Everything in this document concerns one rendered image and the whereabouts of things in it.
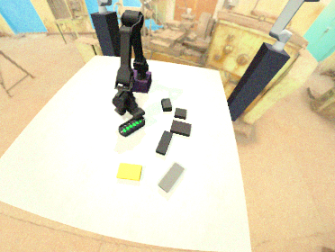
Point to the yellow flat block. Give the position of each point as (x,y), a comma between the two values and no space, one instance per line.
(131,172)

